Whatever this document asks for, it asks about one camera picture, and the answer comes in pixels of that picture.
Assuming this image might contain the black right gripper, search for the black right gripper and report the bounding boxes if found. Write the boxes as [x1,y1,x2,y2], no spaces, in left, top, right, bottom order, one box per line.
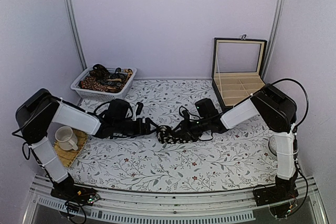
[171,116,210,141]

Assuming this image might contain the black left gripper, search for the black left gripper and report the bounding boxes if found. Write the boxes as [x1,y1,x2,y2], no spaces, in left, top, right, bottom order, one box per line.
[114,118,160,138]

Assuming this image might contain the black floral tie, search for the black floral tie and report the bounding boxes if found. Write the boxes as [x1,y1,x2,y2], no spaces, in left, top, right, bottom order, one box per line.
[156,125,192,144]

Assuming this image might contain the black compartment storage box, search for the black compartment storage box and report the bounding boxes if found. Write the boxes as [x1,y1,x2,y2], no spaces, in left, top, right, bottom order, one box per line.
[211,37,267,110]

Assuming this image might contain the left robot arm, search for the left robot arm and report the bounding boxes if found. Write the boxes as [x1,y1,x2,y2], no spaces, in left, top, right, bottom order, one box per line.
[12,88,157,200]

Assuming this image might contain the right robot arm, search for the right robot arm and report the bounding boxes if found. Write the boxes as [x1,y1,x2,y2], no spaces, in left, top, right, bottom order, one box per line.
[173,84,298,205]

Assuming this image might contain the brown patterned ties pile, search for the brown patterned ties pile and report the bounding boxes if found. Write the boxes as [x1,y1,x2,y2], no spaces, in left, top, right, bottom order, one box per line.
[79,64,133,93]

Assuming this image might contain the white plastic basket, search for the white plastic basket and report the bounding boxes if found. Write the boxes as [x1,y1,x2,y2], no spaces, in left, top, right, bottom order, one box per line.
[70,63,137,101]

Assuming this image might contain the floral tablecloth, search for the floral tablecloth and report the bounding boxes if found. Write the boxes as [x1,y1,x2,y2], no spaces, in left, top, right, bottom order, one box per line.
[68,80,277,193]

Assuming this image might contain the white ceramic mug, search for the white ceramic mug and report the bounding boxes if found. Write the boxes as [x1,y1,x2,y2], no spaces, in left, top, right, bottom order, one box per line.
[55,126,79,151]

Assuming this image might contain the woven bamboo tray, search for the woven bamboo tray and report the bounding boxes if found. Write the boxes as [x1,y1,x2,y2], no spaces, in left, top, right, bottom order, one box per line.
[54,130,88,168]

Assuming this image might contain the patterned round bowl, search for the patterned round bowl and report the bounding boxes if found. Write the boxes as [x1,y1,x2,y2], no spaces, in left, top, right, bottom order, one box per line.
[268,135,277,157]

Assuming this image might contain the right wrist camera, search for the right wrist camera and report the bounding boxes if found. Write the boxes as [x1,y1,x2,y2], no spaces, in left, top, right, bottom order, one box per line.
[179,106,190,123]

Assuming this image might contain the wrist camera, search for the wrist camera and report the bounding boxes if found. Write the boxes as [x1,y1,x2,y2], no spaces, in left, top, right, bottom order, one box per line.
[133,102,143,121]
[179,106,190,123]

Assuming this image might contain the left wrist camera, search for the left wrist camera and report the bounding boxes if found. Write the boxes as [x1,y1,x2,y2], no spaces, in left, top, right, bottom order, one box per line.
[133,102,143,121]

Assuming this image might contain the aluminium front rail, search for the aluminium front rail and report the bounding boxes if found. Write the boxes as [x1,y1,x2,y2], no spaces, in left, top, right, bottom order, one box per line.
[23,176,329,223]

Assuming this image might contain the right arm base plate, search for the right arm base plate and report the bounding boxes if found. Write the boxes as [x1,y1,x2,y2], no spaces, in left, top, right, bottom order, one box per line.
[253,185,299,206]

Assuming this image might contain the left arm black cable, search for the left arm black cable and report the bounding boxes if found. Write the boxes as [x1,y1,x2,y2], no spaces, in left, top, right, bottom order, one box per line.
[12,101,111,161]

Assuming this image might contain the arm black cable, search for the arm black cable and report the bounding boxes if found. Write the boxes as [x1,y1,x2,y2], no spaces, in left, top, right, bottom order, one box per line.
[270,78,309,132]
[12,101,111,161]

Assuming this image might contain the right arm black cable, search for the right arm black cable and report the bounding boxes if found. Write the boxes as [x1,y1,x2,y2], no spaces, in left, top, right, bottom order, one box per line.
[270,78,309,132]

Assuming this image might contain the left metal frame post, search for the left metal frame post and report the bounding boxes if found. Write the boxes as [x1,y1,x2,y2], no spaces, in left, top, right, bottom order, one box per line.
[64,0,87,70]

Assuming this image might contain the metal frame post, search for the metal frame post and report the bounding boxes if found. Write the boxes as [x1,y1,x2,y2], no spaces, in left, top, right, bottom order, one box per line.
[64,0,87,70]
[261,0,285,79]

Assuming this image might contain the right metal frame post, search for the right metal frame post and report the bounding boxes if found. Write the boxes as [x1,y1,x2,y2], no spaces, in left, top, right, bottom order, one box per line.
[261,0,285,79]

